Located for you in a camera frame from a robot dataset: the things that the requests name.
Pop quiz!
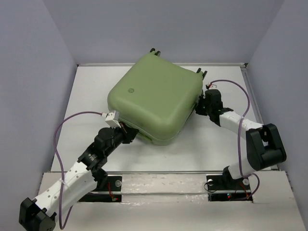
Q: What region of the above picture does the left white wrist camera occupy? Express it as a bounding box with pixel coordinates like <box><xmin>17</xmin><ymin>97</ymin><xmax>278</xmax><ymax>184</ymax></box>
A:
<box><xmin>101</xmin><ymin>110</ymin><xmax>121</xmax><ymax>128</ymax></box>

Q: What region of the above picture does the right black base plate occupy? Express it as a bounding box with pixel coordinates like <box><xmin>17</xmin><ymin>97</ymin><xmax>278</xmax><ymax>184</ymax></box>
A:
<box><xmin>204</xmin><ymin>175</ymin><xmax>253</xmax><ymax>202</ymax></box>

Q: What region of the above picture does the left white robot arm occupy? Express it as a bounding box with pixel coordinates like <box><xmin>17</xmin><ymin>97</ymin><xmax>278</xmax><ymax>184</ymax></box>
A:
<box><xmin>19</xmin><ymin>124</ymin><xmax>139</xmax><ymax>231</ymax></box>

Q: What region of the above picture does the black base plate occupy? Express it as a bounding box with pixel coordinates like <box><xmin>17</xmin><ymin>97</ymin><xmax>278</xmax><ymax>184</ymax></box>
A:
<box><xmin>79</xmin><ymin>175</ymin><xmax>122</xmax><ymax>203</ymax></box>
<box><xmin>204</xmin><ymin>175</ymin><xmax>253</xmax><ymax>202</ymax></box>

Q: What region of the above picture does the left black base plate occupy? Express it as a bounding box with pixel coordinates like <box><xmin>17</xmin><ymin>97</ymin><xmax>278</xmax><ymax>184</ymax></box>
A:
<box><xmin>79</xmin><ymin>175</ymin><xmax>122</xmax><ymax>203</ymax></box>

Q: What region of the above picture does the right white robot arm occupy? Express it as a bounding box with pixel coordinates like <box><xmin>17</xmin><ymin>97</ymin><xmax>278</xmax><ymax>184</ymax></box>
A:
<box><xmin>195</xmin><ymin>89</ymin><xmax>287</xmax><ymax>189</ymax></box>

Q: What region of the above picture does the green hard-shell suitcase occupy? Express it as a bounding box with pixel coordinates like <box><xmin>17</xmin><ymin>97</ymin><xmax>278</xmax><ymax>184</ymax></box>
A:
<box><xmin>107</xmin><ymin>48</ymin><xmax>206</xmax><ymax>146</ymax></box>

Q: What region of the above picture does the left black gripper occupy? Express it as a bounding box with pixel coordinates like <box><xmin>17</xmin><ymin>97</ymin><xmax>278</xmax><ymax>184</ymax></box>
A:
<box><xmin>104</xmin><ymin>121</ymin><xmax>138</xmax><ymax>156</ymax></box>

